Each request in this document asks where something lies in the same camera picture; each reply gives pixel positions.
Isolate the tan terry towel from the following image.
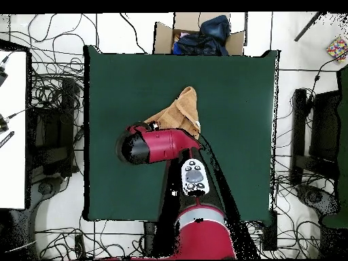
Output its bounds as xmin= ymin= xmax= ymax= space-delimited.
xmin=143 ymin=86 xmax=202 ymax=141

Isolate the multicolour spotted item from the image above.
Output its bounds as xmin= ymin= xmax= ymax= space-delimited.
xmin=326 ymin=36 xmax=348 ymax=63

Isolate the dark green table cloth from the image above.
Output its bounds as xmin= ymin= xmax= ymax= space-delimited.
xmin=83 ymin=45 xmax=281 ymax=226

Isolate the dark navy garment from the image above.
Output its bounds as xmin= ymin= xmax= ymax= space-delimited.
xmin=172 ymin=32 xmax=230 ymax=56

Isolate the brown cardboard box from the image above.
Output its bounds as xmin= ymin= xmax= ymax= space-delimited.
xmin=154 ymin=12 xmax=246 ymax=56

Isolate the blue denim garment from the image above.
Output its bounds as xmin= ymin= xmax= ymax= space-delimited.
xmin=200 ymin=14 xmax=231 ymax=44

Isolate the black box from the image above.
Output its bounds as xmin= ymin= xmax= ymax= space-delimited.
xmin=262 ymin=210 xmax=278 ymax=251

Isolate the grey stand base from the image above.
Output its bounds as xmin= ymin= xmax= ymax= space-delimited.
xmin=296 ymin=184 xmax=341 ymax=215
xmin=29 ymin=176 xmax=69 ymax=218

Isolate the black power strip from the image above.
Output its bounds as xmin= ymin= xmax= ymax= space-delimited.
xmin=74 ymin=234 xmax=86 ymax=260

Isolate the white table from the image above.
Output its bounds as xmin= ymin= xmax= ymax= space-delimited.
xmin=0 ymin=50 xmax=27 ymax=210

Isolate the black strip with marks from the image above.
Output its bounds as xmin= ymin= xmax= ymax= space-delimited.
xmin=0 ymin=130 xmax=15 ymax=149

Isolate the green cloth on side table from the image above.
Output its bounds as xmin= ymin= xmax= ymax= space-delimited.
xmin=321 ymin=65 xmax=348 ymax=229

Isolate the black pole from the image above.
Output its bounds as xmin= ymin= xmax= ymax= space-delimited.
xmin=293 ymin=12 xmax=324 ymax=42

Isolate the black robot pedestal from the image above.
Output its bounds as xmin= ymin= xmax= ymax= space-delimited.
xmin=143 ymin=221 xmax=164 ymax=256

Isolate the black stand frame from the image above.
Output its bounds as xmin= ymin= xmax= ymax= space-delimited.
xmin=27 ymin=78 xmax=81 ymax=179
xmin=290 ymin=88 xmax=342 ymax=186

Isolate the black cable with connector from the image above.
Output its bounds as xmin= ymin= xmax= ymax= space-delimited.
xmin=307 ymin=52 xmax=348 ymax=109

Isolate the black device with cable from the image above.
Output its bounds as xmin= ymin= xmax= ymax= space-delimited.
xmin=0 ymin=107 xmax=31 ymax=133

